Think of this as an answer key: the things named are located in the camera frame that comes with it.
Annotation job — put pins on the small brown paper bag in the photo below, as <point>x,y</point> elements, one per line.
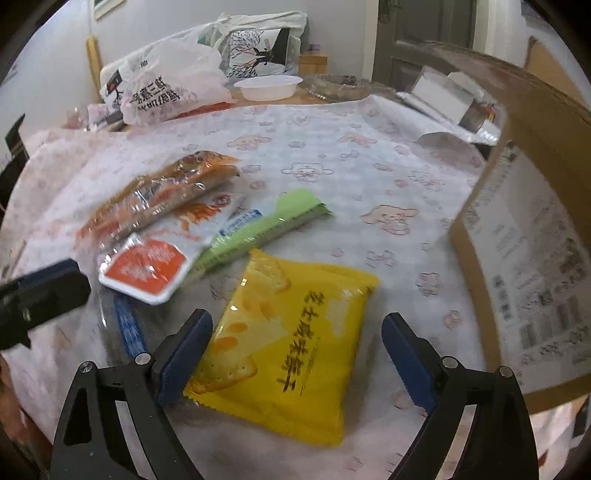
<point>314,64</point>

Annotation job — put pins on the translucent printed plastic bag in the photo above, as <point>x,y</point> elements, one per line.
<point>180,83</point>

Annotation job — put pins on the blue and grey snack packet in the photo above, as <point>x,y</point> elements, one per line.
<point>129,327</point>

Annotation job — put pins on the green wafer packet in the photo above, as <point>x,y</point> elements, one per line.
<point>277,221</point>

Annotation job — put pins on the white tissue box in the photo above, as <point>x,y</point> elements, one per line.
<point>443,97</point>

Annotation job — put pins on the white bag with black print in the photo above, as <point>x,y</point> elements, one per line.
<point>113,85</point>

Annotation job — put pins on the tree print tote bag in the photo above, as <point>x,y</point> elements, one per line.
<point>258,46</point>

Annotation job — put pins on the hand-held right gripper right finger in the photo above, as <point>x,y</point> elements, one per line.
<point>408,355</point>

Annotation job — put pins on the clear orange snack packet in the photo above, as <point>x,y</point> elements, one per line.
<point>152,194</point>

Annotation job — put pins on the wooden chair post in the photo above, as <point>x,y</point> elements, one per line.
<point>94,57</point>

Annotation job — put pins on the white and orange snack packet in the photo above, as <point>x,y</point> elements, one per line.
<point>152,263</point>

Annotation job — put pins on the pink plastic package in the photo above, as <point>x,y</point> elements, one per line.
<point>85,117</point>

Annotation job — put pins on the wall picture frame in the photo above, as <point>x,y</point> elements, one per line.
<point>108,8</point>

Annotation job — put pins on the brown panel door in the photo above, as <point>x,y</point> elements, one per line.
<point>415,37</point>

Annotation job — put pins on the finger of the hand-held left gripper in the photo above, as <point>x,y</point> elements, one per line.
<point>46,293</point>

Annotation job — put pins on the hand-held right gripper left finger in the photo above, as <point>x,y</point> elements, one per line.
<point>184,360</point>

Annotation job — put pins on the patterned white tablecloth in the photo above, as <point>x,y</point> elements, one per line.
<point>346,152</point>

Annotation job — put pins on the yellow cracker packet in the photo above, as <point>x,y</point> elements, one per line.
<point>295,346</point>

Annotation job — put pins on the large cardboard box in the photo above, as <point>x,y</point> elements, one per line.
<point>531,184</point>

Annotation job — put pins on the white plastic bowl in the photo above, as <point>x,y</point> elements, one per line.
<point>268,87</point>

